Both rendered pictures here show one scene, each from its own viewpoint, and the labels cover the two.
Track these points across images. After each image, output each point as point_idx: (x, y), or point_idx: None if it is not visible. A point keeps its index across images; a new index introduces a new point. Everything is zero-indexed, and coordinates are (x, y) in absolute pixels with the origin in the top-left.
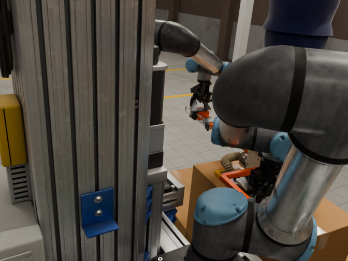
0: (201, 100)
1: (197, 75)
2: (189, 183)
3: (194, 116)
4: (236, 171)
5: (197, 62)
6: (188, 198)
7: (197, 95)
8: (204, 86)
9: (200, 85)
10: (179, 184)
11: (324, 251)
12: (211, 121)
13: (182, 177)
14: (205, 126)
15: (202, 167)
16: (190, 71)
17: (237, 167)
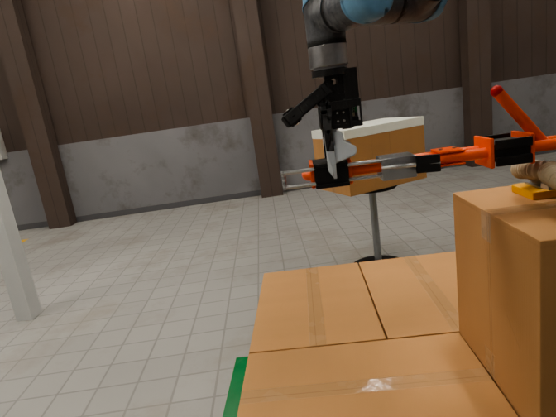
0: (361, 117)
1: (324, 55)
2: (316, 383)
3: (345, 175)
4: None
5: None
6: (381, 400)
7: (332, 116)
8: (355, 79)
9: (331, 84)
10: None
11: None
12: (411, 154)
13: (282, 388)
14: (420, 167)
15: (554, 232)
16: (380, 11)
17: (534, 206)
